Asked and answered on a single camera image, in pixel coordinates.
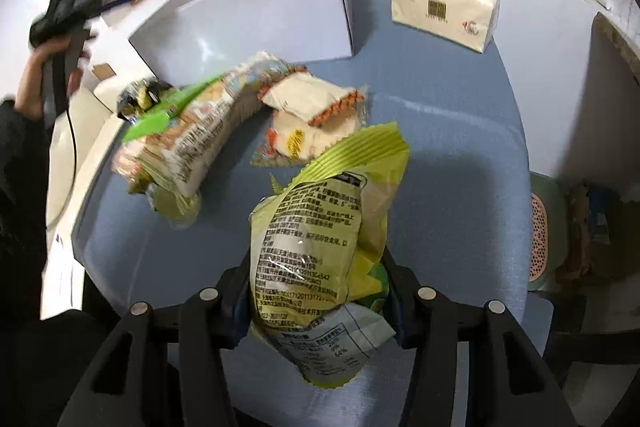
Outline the dark snack packet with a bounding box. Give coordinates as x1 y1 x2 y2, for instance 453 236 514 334
116 77 174 124

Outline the blue tablecloth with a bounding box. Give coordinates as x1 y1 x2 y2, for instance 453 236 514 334
71 0 557 413

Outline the person's left forearm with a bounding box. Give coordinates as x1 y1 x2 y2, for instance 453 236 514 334
0 96 57 268

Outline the yellow-green snack bag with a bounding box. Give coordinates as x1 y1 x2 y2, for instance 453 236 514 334
248 122 411 390

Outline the white leather sofa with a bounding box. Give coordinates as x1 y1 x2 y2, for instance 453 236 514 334
45 77 132 235

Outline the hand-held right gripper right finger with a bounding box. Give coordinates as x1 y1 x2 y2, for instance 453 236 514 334
381 249 578 427

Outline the white cardboard box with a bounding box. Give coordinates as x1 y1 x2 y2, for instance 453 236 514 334
128 0 357 88

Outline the large biscuit pack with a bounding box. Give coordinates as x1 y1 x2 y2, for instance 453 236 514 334
112 52 307 224

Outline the green snack packet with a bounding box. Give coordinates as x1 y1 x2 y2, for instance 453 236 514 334
122 74 226 144

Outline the person's left hand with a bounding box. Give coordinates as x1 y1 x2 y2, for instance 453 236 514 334
15 32 99 122

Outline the flat cardboard piece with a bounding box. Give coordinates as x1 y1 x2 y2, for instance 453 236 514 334
89 63 119 84

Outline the green pink perforated stool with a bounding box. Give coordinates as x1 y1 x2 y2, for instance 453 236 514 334
526 171 572 293

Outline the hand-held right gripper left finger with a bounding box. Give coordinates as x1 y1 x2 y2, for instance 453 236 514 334
57 252 252 427

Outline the white snack packet orange edge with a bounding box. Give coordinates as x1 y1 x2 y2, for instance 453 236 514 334
250 109 371 168
257 74 369 128

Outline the black cable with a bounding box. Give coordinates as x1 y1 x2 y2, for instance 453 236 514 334
46 106 78 230

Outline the stone side shelf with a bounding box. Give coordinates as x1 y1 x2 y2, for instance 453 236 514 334
593 12 640 78

